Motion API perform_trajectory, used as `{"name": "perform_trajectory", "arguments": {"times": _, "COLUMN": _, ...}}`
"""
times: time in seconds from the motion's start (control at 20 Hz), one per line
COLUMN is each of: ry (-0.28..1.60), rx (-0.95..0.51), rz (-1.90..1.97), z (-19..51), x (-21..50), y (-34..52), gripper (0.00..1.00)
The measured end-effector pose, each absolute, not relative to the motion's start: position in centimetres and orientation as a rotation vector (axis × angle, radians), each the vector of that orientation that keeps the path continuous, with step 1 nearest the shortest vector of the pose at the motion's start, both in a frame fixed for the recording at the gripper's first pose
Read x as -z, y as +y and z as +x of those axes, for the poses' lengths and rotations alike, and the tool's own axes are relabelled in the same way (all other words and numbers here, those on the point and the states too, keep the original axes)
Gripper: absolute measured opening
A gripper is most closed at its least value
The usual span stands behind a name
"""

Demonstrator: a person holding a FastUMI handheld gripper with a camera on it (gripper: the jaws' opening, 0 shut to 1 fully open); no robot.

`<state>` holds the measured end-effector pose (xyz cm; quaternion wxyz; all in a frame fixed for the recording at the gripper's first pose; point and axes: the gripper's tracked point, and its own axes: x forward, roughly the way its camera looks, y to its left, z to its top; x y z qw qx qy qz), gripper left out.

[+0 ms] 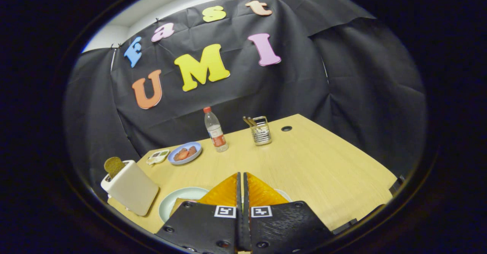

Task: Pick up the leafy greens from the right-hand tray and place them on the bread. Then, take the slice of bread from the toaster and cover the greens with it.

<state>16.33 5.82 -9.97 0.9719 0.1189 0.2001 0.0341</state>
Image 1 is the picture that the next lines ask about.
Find black backdrop cloth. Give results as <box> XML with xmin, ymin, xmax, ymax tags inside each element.
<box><xmin>63</xmin><ymin>0</ymin><xmax>427</xmax><ymax>193</ymax></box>

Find clear plastic water bottle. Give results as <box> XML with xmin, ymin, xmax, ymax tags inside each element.
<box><xmin>203</xmin><ymin>106</ymin><xmax>229</xmax><ymax>153</ymax></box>

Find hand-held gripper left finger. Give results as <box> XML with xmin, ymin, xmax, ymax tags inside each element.
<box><xmin>155</xmin><ymin>172</ymin><xmax>244</xmax><ymax>254</ymax></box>

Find pale green round plate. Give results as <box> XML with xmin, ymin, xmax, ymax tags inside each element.
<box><xmin>159</xmin><ymin>187</ymin><xmax>210</xmax><ymax>223</ymax></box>

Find brown meat slices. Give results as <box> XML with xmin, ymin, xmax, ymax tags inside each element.
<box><xmin>173</xmin><ymin>146</ymin><xmax>197</xmax><ymax>161</ymax></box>

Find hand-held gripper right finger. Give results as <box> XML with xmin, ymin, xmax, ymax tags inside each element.
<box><xmin>243</xmin><ymin>172</ymin><xmax>334</xmax><ymax>254</ymax></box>

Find white toaster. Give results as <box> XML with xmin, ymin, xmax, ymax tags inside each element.
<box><xmin>100</xmin><ymin>160</ymin><xmax>159</xmax><ymax>217</ymax></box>

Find black table clamp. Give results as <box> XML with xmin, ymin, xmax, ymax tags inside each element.
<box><xmin>389</xmin><ymin>175</ymin><xmax>404</xmax><ymax>196</ymax></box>

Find blue round plate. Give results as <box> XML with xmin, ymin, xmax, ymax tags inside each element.
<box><xmin>168</xmin><ymin>142</ymin><xmax>202</xmax><ymax>166</ymax></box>

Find wire utensil holder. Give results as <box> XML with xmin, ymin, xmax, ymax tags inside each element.
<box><xmin>250</xmin><ymin>116</ymin><xmax>272</xmax><ymax>146</ymax></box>

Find small white sauce dish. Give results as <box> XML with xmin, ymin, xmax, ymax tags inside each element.
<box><xmin>146</xmin><ymin>149</ymin><xmax>170</xmax><ymax>166</ymax></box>

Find white square plate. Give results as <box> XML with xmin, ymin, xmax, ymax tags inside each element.
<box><xmin>274</xmin><ymin>189</ymin><xmax>292</xmax><ymax>203</ymax></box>

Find brown toasted bread slice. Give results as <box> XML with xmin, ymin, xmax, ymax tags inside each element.
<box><xmin>104</xmin><ymin>157</ymin><xmax>126</xmax><ymax>179</ymax></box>

